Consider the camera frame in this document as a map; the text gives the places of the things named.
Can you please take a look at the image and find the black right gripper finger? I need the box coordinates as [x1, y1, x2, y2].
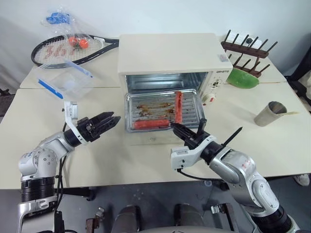
[170, 122, 195, 143]
[196, 117, 207, 135]

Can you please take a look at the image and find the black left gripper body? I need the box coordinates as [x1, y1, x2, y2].
[77, 116, 103, 143]

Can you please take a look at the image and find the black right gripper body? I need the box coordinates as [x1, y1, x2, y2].
[183, 132, 210, 149]

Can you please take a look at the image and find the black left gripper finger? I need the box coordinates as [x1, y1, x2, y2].
[98, 116, 122, 134]
[93, 111, 115, 125]

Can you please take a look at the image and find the red sausage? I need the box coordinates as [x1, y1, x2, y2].
[174, 90, 184, 123]
[133, 119, 170, 130]

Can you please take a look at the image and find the glass oven door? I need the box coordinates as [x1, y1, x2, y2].
[123, 93, 207, 147]

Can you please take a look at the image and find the white red oven knob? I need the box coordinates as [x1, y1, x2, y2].
[201, 93, 216, 105]

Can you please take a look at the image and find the metal baking tray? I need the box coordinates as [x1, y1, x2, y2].
[124, 88, 204, 133]

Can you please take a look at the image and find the cream toaster oven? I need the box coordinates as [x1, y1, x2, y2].
[117, 33, 233, 147]

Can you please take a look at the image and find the clear box with blue clips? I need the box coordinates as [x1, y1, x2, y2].
[34, 59, 97, 101]

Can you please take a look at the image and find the green bowl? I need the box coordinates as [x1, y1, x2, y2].
[226, 67, 260, 90]

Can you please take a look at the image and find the grey cardboard tube cup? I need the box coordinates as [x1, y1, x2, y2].
[254, 100, 288, 128]

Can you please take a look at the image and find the black tennis racket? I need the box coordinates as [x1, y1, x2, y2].
[30, 34, 121, 67]

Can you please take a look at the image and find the dark rounded shape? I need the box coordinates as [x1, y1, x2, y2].
[173, 203, 206, 233]
[113, 204, 143, 233]

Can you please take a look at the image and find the metal table clamp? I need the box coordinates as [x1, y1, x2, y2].
[210, 203, 235, 233]
[85, 206, 108, 233]

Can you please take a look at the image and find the dark wooden peg rack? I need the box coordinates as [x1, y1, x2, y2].
[220, 29, 278, 78]

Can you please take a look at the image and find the clear plastic bag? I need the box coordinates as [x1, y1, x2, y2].
[39, 6, 92, 51]

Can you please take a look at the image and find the white socket box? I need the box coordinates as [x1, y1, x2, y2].
[226, 30, 259, 49]

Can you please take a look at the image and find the blue item in bag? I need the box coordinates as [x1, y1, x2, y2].
[45, 12, 71, 25]

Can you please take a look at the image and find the dark equipment at edge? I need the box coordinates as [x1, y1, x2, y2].
[286, 47, 311, 108]

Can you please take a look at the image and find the white shoe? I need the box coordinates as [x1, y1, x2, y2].
[292, 173, 311, 187]

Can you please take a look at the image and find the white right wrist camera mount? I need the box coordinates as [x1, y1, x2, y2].
[170, 135, 217, 172]

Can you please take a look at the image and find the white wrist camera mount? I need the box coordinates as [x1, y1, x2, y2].
[62, 100, 88, 146]
[170, 135, 217, 172]

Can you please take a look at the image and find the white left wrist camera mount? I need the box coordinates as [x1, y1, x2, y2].
[62, 100, 88, 146]

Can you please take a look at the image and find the black pointed cable tie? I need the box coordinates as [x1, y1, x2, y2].
[222, 126, 244, 148]

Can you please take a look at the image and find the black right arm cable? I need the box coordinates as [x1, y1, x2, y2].
[176, 168, 221, 182]

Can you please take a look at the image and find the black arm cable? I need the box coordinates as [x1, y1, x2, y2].
[176, 168, 221, 182]
[53, 121, 69, 233]

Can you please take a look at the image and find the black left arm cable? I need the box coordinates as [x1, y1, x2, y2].
[53, 121, 69, 233]

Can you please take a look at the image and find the black table bracket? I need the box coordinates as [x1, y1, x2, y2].
[56, 186, 96, 201]

